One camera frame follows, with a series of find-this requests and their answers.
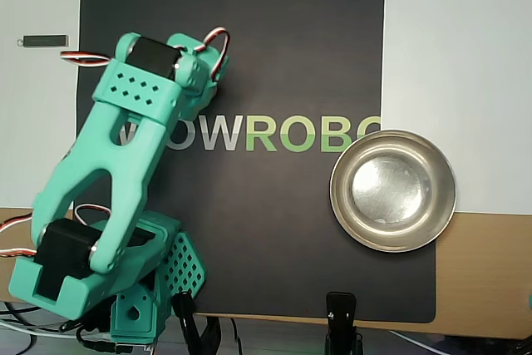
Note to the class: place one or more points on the black USB stick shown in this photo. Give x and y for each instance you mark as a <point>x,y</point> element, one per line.
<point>43,41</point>

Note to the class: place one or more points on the black WOWROBO mat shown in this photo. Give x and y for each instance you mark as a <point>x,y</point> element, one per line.
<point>282,18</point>

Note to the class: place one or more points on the black clamp at centre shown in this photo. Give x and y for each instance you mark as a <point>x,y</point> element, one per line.
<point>341,313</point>

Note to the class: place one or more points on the metal bowl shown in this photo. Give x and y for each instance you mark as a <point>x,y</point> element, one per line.
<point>392,190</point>

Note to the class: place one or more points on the teal gripper with servo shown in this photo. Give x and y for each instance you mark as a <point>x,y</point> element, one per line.
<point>206,96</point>

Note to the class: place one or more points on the black robot base clamp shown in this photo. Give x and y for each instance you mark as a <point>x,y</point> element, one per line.
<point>187,321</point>

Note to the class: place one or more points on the teal 3D-printed robot arm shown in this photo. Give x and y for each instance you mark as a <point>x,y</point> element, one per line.
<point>124,155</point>

